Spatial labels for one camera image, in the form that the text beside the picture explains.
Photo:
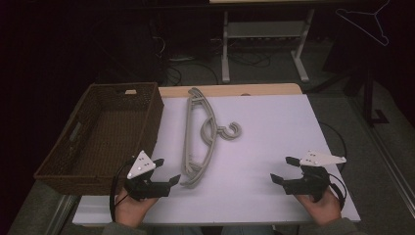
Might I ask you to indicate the aluminium floor rail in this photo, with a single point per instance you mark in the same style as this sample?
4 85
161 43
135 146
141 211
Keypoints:
394 173
60 215

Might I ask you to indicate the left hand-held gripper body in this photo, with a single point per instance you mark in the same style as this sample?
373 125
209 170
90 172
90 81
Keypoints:
141 164

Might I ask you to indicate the person's right hand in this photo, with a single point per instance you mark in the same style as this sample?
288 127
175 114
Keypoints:
324 209

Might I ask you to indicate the brown wicker basket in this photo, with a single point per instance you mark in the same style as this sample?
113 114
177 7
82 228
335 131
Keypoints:
107 130

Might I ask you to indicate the black metal stand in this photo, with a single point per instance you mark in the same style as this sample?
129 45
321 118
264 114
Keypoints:
368 98

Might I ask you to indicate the tan basket tag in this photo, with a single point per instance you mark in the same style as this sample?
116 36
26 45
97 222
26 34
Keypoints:
130 92

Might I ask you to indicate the person's left hand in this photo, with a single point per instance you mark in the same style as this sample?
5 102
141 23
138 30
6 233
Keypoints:
130 210

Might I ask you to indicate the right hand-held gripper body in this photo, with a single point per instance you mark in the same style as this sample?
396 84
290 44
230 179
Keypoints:
314 182

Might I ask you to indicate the white metal desk frame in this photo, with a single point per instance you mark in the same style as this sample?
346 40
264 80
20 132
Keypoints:
225 49

